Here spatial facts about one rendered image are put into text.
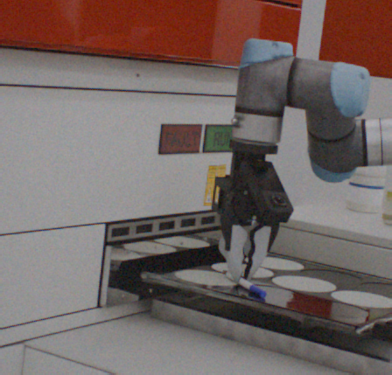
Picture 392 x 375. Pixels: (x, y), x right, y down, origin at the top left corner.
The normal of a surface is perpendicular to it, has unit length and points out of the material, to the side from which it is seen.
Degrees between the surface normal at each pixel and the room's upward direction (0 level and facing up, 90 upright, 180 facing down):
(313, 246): 90
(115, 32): 90
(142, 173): 90
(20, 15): 90
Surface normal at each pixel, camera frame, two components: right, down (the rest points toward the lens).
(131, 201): 0.83, 0.16
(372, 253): -0.54, 0.04
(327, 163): -0.28, 0.75
